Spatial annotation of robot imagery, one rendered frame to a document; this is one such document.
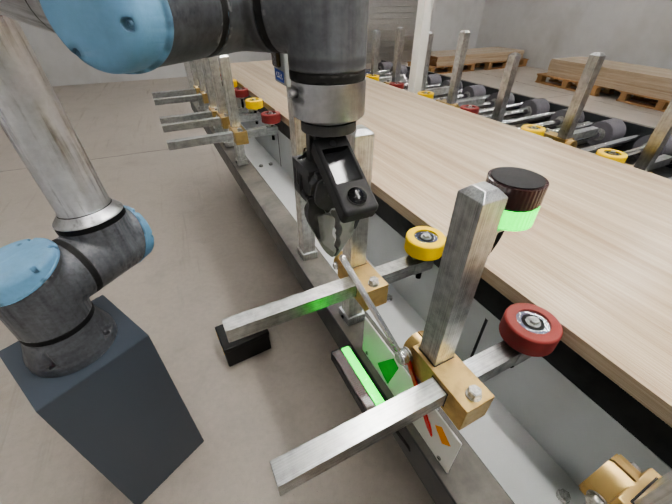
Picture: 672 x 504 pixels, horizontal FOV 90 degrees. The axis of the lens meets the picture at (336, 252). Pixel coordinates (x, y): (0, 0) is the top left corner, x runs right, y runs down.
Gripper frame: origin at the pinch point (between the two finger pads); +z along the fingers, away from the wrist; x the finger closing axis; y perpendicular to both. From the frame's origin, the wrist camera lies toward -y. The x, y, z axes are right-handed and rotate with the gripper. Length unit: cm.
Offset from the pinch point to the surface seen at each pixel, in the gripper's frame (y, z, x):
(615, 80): 274, 71, -614
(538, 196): -20.1, -16.4, -12.6
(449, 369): -20.3, 10.0, -7.9
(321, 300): 2.4, 12.2, 1.8
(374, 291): -1.1, 10.9, -7.3
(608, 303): -23.8, 7.0, -37.0
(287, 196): 84, 35, -20
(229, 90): 106, -3, -8
